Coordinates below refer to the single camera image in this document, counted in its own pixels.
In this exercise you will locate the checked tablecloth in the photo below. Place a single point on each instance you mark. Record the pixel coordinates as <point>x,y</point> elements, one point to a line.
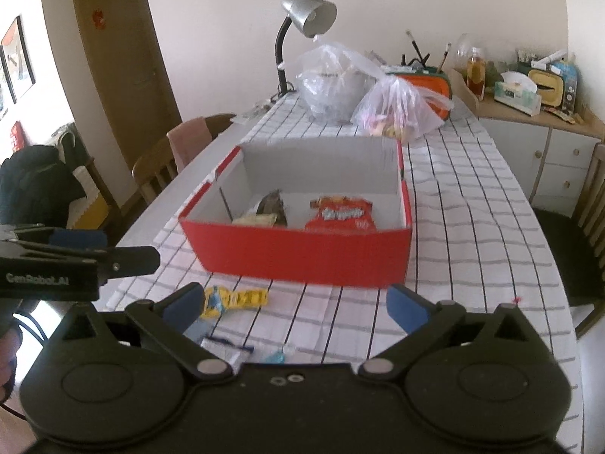
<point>472,227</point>

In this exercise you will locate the glass vase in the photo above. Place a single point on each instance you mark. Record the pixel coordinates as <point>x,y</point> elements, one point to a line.
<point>465,49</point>

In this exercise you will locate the plastic bag of snacks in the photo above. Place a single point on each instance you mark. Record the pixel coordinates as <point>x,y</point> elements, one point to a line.
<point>397,108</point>

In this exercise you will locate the yellow tissue holder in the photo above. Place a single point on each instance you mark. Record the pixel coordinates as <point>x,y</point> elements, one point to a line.
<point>548,87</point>

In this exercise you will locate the red snack packet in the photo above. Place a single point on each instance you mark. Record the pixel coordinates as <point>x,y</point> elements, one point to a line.
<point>340,215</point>

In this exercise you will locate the white sideboard cabinet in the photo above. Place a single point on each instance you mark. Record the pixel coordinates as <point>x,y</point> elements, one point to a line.
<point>515,151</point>

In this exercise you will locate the pink cloth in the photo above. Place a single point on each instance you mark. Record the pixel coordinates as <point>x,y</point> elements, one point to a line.
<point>189,144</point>

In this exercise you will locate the clear plastic bag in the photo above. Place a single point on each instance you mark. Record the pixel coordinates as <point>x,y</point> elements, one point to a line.
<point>331,85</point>

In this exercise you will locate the red wall decoration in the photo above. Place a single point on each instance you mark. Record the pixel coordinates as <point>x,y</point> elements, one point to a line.
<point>16,135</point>

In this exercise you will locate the paint brush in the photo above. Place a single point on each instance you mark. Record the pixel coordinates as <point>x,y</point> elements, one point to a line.
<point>445,56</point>
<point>416,47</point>

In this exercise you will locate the wooden door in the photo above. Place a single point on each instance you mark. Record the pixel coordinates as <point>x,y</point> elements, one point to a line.
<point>123,66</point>

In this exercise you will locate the person's left hand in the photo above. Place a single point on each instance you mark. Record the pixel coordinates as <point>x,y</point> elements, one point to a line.
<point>9,354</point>

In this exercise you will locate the green tissue box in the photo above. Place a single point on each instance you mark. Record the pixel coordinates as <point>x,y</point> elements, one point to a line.
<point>515,94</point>

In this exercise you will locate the wooden chair with dark seat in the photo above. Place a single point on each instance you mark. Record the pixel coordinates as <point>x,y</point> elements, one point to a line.
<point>567,236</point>

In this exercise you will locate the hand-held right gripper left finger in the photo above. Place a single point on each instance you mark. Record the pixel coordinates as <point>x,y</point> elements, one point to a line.
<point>182,305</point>

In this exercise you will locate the dark snack packet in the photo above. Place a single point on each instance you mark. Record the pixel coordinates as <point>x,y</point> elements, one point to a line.
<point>273,205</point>

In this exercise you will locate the blue packaged item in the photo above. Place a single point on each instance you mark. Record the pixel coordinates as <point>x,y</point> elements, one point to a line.
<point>566,85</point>

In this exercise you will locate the black jacket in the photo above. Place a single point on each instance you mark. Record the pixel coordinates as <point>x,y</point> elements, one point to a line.
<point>33,184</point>

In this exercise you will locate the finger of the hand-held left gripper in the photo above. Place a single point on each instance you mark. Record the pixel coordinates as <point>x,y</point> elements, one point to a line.
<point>78,239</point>
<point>132,260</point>

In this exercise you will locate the small light blue packet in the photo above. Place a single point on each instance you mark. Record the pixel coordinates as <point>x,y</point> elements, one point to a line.
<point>279,354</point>

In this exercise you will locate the red cardboard box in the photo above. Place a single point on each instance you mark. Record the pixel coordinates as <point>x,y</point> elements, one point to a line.
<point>293,257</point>

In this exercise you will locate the amber liquid bottle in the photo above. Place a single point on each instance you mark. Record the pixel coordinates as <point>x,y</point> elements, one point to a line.
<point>476,75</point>

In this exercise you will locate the round yellow snack packet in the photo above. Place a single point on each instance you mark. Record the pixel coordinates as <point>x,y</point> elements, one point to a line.
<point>212,300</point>

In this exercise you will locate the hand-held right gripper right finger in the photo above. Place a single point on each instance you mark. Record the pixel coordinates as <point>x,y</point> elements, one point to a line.
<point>406,310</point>

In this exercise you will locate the silver desk lamp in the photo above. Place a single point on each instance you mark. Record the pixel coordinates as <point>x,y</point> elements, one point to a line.
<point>307,12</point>

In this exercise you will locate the black framed wall picture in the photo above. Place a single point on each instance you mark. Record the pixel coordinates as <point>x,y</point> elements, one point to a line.
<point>19,61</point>

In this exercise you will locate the orange container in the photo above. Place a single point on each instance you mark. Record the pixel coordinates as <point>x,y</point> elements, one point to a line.
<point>435,87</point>

